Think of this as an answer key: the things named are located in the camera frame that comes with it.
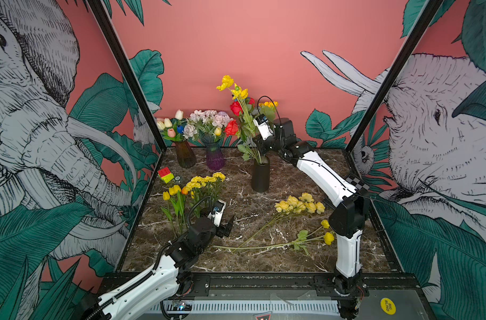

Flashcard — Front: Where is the yellow sunflower stem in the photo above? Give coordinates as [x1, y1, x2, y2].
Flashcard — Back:
[259, 101, 278, 122]

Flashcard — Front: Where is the yellow carnation stem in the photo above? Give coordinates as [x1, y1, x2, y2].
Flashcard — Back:
[211, 172, 226, 201]

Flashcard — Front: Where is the yellow carnation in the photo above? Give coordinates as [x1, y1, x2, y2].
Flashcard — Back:
[190, 176, 206, 200]
[186, 182, 202, 206]
[203, 176, 218, 201]

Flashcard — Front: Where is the purple glass vase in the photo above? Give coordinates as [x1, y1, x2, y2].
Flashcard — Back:
[206, 143, 226, 171]

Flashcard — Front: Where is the yellow poppy spray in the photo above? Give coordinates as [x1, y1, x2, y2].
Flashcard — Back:
[215, 75, 260, 139]
[214, 219, 336, 255]

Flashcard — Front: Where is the yellow rose bunch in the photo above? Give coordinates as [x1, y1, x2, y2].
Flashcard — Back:
[238, 193, 326, 248]

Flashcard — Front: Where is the brown ribbed glass vase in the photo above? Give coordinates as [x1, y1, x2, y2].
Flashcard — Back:
[174, 140, 197, 169]

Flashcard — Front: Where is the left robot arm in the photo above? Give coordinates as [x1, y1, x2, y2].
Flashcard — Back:
[72, 200, 234, 319]

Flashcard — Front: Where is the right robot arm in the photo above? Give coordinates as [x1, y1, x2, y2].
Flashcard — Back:
[254, 115, 370, 297]

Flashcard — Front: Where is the red blue rose bunch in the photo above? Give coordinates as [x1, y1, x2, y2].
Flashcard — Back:
[225, 98, 264, 164]

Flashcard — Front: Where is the white purple hydrangea bunch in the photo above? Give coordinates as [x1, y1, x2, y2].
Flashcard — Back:
[183, 109, 233, 143]

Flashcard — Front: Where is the red yellow cube block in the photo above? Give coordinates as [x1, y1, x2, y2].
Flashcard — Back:
[158, 167, 175, 183]

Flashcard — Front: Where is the white tulip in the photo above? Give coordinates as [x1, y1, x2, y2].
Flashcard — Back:
[174, 109, 184, 121]

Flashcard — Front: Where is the checkerboard calibration plate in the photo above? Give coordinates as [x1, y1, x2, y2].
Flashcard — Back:
[346, 174, 370, 191]

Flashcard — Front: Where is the cream tulip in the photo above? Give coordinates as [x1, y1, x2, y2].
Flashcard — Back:
[164, 118, 173, 128]

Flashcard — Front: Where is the yellow round sticker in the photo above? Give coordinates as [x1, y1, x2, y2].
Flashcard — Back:
[380, 297, 397, 315]

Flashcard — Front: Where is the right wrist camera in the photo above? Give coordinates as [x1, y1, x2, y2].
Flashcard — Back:
[254, 114, 274, 141]

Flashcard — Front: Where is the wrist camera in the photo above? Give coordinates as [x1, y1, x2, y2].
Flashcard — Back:
[208, 200, 226, 227]
[254, 114, 274, 141]

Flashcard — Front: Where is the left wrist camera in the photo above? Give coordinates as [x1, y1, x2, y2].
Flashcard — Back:
[208, 200, 226, 227]

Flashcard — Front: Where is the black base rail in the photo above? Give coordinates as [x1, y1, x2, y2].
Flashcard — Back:
[102, 271, 412, 299]

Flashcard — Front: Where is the white ribbed cable duct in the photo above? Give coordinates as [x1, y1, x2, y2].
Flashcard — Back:
[164, 300, 340, 315]

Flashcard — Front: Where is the black right frame post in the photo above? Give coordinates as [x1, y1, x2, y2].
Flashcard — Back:
[345, 0, 443, 153]

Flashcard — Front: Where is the black frame post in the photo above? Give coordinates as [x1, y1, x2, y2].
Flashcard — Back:
[345, 0, 443, 153]
[87, 0, 167, 153]

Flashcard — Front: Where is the black left frame post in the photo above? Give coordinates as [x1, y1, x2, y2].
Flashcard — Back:
[87, 0, 167, 153]

